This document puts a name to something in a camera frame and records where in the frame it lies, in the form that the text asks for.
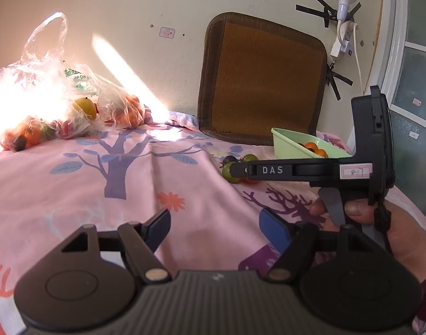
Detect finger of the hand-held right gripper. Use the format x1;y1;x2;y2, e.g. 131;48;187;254
234;161;295;182

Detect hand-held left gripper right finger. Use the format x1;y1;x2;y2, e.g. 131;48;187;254
259;207;374;283

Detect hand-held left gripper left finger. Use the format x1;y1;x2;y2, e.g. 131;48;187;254
61;209;172;284

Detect green plastic basin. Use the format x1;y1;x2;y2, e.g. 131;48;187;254
271;128;353;162

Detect person's right hand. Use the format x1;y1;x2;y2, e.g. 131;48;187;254
310;190;426;283

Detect crossed black tape strips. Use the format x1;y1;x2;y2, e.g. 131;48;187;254
326;61;353;101
296;0;362;28

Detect pink printed blanket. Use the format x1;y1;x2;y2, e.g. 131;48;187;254
0;109;426;335

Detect brown seat cushion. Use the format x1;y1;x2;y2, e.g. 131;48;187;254
197;12;328;146

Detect clear bag of tangerines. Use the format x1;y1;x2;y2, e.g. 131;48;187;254
96;75;147;130

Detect yellow fruit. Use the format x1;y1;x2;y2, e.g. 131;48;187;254
73;98;98;121

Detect orange bagged fruit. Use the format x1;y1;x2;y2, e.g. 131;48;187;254
16;124;42;147

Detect large clear plastic bag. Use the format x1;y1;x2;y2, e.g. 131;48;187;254
0;12;105;151

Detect black wrist strap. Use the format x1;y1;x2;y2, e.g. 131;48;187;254
373;195;394;253

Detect white cable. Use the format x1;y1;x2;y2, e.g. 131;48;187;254
352;24;364;91

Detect white window frame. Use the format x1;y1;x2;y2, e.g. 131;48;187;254
367;0;426;233

